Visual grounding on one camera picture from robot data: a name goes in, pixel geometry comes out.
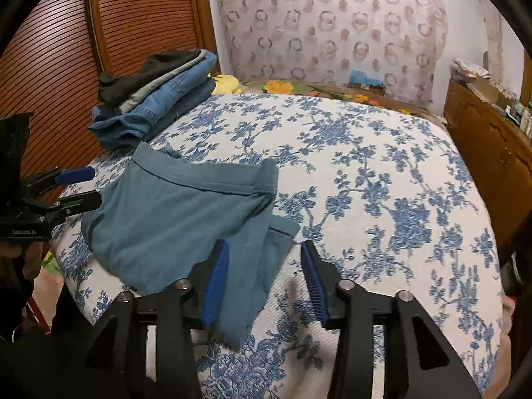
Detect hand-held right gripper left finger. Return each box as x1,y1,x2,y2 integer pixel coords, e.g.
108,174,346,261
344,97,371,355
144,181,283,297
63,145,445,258
83,240,231,399

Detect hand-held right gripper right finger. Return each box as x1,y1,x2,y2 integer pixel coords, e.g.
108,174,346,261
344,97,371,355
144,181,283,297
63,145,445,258
300,241,483,399

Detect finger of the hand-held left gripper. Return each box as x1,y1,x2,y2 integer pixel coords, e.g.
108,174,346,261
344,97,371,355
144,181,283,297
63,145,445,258
24,166,96,189
49,191,103,217

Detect teal sweater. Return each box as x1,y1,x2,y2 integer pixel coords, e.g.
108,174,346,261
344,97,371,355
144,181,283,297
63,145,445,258
80,141,301,352

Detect blue floral white bedsheet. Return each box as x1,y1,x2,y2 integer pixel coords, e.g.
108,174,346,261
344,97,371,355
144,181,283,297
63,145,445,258
53,92,511,399

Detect stack of folded clothes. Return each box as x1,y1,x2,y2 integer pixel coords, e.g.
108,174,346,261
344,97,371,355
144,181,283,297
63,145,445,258
90,51,219,147

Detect black folded garment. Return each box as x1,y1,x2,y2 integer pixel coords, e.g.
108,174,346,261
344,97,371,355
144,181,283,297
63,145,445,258
97,50,203,106

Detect dark blue folded jeans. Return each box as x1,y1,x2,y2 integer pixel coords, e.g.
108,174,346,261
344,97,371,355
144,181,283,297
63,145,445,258
143,80,217,134

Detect grey-green folded garment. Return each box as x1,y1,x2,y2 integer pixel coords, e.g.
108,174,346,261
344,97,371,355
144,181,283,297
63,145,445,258
120,50,207,113

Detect ribbed wooden headboard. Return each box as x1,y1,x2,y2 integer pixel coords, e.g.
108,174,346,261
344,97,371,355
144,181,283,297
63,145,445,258
0,0,219,202

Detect yellow plush toy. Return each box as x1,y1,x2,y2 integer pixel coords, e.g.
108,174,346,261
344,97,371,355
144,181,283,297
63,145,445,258
209,73,244,96

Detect colourful flower blanket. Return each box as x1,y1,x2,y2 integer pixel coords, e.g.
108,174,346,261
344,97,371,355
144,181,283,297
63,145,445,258
239,79,450,126

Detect wooden cabinet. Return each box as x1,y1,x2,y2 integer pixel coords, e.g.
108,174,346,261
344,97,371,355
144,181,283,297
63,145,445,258
442,78,532,252

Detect cardboard box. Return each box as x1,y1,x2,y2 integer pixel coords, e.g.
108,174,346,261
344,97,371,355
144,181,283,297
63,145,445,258
469,74,517,108

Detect patterned cloth pile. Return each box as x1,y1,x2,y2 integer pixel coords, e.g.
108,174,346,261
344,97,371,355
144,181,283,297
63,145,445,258
451,57,492,82

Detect ring-patterned curtain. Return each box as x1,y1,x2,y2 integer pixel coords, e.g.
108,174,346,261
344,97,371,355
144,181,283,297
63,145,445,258
207,0,449,109

